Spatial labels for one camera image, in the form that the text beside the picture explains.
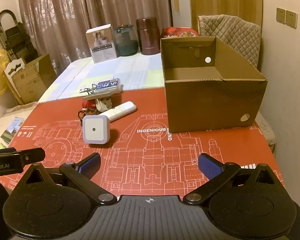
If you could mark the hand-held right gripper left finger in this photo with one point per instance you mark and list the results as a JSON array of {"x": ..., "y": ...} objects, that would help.
[{"x": 90, "y": 167}]

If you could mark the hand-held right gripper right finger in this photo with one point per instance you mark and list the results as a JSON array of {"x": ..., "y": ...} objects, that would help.
[{"x": 210, "y": 166}]

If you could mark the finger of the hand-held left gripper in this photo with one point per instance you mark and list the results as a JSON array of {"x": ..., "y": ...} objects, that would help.
[{"x": 32, "y": 155}]

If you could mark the white square night light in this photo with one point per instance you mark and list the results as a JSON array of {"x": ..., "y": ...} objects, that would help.
[{"x": 95, "y": 130}]

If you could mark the brown cardboard box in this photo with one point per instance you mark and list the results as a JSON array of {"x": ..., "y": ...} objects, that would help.
[{"x": 202, "y": 105}]

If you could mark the blue label floss pick box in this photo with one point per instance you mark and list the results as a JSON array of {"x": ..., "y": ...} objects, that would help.
[{"x": 108, "y": 83}]

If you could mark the printed leaflet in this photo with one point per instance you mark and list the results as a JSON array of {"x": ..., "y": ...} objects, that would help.
[{"x": 12, "y": 130}]

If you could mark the red printed mat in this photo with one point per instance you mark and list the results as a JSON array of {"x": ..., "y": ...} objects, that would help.
[{"x": 152, "y": 145}]

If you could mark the tan cardboard card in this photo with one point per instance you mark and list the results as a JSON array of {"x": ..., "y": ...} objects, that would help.
[{"x": 100, "y": 94}]

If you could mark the flattened cardboard carton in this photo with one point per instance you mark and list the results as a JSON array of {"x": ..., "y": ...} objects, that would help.
[{"x": 35, "y": 80}]

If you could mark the white cardboard cutout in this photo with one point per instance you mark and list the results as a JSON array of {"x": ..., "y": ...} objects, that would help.
[{"x": 13, "y": 67}]

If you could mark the checkered tablecloth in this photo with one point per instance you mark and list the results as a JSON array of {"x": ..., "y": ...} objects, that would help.
[{"x": 130, "y": 72}]

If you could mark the folded black step ladder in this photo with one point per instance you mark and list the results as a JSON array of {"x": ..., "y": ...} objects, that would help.
[{"x": 15, "y": 40}]

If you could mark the white product box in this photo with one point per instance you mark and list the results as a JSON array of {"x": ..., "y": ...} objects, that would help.
[{"x": 102, "y": 45}]

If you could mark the green glass jar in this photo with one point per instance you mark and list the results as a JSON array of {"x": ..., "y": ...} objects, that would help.
[{"x": 126, "y": 42}]

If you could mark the beige quilted chair cover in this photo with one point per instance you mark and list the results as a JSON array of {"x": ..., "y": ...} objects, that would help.
[{"x": 235, "y": 35}]

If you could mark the red instant meal box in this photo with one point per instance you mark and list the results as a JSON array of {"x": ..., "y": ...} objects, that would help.
[{"x": 180, "y": 32}]

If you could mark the brown patterned curtain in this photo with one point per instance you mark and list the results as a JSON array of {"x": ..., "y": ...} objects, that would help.
[{"x": 65, "y": 17}]

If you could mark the brown thermos food jar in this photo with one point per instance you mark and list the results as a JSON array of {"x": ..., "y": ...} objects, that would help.
[{"x": 147, "y": 37}]

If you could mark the beige wall socket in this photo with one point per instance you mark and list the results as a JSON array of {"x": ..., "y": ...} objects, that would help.
[
  {"x": 281, "y": 15},
  {"x": 291, "y": 19}
]

